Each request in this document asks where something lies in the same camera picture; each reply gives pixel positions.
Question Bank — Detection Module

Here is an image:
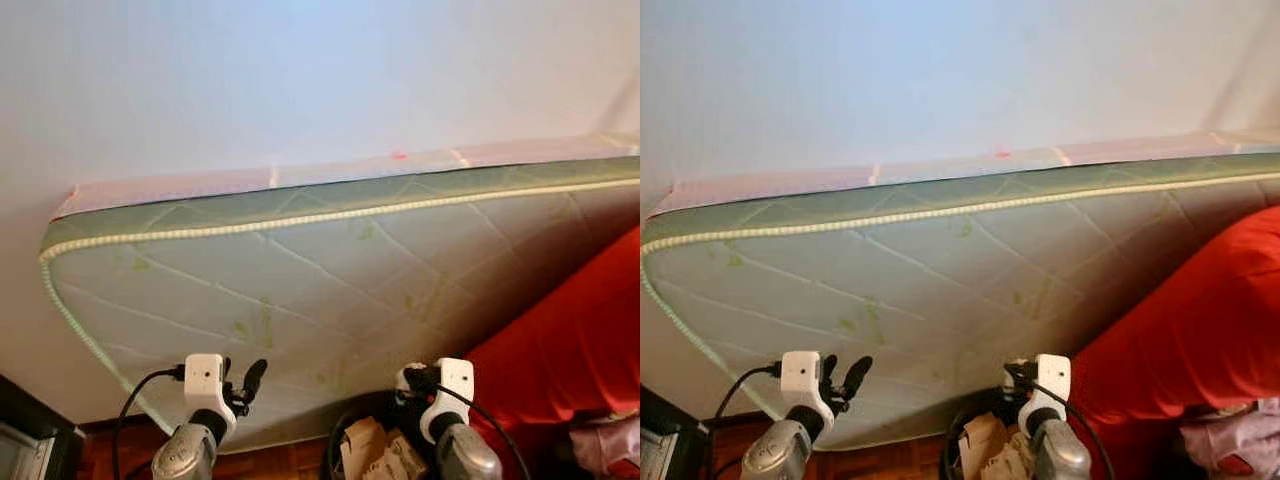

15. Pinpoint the large red cushion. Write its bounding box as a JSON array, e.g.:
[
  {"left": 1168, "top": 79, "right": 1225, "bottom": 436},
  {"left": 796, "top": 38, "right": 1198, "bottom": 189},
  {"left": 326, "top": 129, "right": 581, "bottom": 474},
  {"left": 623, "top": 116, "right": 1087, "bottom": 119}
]
[
  {"left": 1068, "top": 205, "right": 1280, "bottom": 426},
  {"left": 465, "top": 225, "right": 641, "bottom": 446}
]

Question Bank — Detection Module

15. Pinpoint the crumpled brown paper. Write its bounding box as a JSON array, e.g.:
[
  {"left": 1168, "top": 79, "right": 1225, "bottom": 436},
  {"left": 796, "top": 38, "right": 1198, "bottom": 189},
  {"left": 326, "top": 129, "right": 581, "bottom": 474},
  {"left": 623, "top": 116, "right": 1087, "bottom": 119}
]
[
  {"left": 955, "top": 412, "right": 1036, "bottom": 480},
  {"left": 340, "top": 415, "right": 426, "bottom": 480}
]

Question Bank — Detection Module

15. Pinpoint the quilted white green mattress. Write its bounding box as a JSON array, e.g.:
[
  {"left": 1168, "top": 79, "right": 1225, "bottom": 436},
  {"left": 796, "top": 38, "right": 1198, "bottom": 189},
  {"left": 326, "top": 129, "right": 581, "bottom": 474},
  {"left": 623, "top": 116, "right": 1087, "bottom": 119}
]
[
  {"left": 640, "top": 150, "right": 1280, "bottom": 451},
  {"left": 40, "top": 155, "right": 641, "bottom": 453}
]

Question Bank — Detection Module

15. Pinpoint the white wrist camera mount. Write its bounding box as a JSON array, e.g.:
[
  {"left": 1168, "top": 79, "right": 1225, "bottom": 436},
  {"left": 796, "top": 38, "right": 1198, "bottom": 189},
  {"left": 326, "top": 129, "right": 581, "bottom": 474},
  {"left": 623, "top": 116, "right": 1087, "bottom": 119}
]
[
  {"left": 420, "top": 357, "right": 476, "bottom": 444},
  {"left": 780, "top": 350, "right": 834, "bottom": 436},
  {"left": 183, "top": 353, "right": 238, "bottom": 441},
  {"left": 1018, "top": 353, "right": 1072, "bottom": 438}
]

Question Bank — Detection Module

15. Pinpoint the black side cabinet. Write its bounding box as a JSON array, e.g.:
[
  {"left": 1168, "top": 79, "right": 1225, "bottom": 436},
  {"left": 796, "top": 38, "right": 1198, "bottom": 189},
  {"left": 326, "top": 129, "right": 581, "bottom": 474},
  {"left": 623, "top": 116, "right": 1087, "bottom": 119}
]
[
  {"left": 640, "top": 385, "right": 706, "bottom": 480},
  {"left": 0, "top": 375, "right": 86, "bottom": 480}
]

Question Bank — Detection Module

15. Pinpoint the pale pink wrapped board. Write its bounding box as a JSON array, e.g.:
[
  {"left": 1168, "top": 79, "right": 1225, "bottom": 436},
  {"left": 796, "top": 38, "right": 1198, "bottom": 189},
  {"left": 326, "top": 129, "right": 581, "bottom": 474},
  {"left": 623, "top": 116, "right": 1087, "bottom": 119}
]
[
  {"left": 645, "top": 128, "right": 1280, "bottom": 216},
  {"left": 52, "top": 132, "right": 641, "bottom": 221}
]

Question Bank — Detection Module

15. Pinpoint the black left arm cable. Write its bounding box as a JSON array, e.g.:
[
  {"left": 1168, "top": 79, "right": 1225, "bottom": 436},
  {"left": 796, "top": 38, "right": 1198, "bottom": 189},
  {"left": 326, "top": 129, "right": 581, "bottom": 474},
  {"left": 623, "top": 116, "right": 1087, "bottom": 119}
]
[
  {"left": 708, "top": 362, "right": 784, "bottom": 480},
  {"left": 112, "top": 365, "right": 189, "bottom": 480}
]

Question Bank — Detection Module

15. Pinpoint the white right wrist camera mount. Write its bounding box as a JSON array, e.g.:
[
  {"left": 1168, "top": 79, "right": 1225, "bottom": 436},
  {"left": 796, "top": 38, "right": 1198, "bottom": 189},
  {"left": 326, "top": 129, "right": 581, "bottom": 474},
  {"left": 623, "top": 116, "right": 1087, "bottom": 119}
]
[
  {"left": 1018, "top": 353, "right": 1072, "bottom": 438},
  {"left": 420, "top": 357, "right": 476, "bottom": 444}
]

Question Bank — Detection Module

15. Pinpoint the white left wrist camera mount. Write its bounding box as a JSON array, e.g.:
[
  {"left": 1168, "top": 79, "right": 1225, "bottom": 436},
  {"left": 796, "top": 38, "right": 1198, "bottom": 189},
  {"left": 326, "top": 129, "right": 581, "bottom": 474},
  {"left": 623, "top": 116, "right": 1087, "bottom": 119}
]
[
  {"left": 183, "top": 353, "right": 238, "bottom": 441},
  {"left": 780, "top": 350, "right": 834, "bottom": 436}
]

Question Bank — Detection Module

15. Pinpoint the black waste bin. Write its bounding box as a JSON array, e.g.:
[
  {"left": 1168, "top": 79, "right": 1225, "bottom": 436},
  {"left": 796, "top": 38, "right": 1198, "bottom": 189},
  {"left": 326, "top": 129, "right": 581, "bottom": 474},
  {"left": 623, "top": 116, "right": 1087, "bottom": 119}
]
[
  {"left": 328, "top": 400, "right": 451, "bottom": 480},
  {"left": 940, "top": 400, "right": 1041, "bottom": 480}
]

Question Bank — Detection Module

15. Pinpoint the pink cartoon print quilt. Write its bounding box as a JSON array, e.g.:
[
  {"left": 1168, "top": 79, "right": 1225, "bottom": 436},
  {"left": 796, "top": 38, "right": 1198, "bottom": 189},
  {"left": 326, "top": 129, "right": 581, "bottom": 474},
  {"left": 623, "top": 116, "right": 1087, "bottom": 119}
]
[
  {"left": 570, "top": 412, "right": 641, "bottom": 480},
  {"left": 1180, "top": 398, "right": 1280, "bottom": 480}
]

